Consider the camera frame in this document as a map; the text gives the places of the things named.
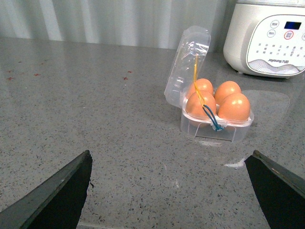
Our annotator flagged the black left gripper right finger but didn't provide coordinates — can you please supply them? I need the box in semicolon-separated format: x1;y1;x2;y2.
245;150;305;229

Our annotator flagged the brown egg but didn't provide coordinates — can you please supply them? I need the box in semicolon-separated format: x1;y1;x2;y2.
185;91;216;120
185;78;214;99
214;81;241;105
217;93;251;121

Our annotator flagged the clear plastic egg box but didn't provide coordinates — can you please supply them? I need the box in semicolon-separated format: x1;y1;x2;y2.
164;26;254;142

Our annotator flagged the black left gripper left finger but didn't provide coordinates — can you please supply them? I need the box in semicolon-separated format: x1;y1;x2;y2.
0;150;92;229

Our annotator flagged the white Joyoung blender appliance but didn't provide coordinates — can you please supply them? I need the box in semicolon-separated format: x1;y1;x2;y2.
223;0;305;78

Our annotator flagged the blue rubber band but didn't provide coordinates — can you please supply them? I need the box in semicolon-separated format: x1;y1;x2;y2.
203;104;224;132

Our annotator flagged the yellow rubber band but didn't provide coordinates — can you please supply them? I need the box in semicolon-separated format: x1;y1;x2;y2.
193;54;206;111

